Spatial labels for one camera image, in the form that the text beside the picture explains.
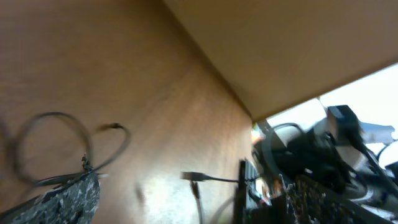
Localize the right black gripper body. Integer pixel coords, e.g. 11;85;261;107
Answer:
233;159;292;224

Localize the black speckled left gripper right finger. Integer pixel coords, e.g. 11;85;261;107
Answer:
279;174;391;224

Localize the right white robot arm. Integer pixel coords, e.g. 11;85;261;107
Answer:
233;105;397;223

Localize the black speckled left gripper left finger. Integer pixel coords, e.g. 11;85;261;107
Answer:
1;156;100;223

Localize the tan side panel board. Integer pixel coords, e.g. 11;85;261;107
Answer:
166;0;397;121

